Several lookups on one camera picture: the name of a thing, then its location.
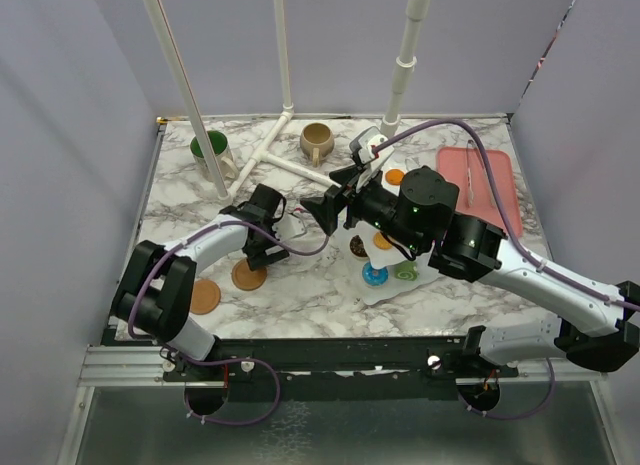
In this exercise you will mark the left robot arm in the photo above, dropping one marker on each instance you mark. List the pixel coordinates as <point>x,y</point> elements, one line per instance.
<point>155,290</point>

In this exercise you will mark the wooden coaster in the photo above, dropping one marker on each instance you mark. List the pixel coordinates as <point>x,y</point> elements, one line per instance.
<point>206,296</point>
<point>246,279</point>

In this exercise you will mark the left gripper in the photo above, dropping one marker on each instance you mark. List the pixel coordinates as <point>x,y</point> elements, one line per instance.
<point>258,257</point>

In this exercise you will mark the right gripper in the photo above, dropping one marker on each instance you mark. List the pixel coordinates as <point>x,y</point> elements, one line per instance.
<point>324,209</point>

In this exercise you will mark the pink serving tray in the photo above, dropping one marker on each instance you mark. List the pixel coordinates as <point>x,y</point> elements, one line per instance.
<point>450,162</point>

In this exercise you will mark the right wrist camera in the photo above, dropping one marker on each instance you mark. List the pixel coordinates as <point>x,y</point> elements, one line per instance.
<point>362,149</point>

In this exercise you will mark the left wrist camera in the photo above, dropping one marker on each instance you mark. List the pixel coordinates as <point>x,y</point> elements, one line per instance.
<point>290,227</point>

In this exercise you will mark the yellow round biscuit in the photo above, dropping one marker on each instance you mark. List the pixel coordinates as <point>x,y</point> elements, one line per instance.
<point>381,242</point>

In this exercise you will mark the blue frosted donut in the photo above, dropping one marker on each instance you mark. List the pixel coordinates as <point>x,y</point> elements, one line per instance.
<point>374,277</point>

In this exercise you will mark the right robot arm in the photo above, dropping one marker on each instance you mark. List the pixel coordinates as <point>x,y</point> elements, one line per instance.
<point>586,326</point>

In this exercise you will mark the white tiered serving stand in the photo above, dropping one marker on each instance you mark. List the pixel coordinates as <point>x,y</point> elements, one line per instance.
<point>378,258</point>

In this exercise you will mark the beige ceramic cup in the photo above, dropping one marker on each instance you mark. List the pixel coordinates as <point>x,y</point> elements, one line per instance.
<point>316,142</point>

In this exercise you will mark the white pvc frame left pole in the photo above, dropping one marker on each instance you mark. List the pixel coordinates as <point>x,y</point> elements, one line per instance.
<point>160,23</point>

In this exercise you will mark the white pvc frame middle pole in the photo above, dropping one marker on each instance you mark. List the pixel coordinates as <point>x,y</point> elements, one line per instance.
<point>262,153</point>

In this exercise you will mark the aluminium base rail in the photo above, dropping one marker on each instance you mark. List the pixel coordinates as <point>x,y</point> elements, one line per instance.
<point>142,366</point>

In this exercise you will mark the orange cookie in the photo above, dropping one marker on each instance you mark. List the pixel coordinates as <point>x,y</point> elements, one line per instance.
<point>394,176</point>

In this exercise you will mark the chocolate donut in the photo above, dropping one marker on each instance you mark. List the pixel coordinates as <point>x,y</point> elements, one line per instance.
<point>357,249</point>

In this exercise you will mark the white pvc frame pole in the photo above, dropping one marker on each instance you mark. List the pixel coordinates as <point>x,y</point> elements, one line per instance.
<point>160,23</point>
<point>262,153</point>
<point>416,12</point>

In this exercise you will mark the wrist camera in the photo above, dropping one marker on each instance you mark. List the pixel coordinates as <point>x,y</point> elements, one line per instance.
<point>290,227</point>
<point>362,149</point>

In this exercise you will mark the white pvc frame right pole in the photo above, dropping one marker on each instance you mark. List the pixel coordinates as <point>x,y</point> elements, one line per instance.
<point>416,12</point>

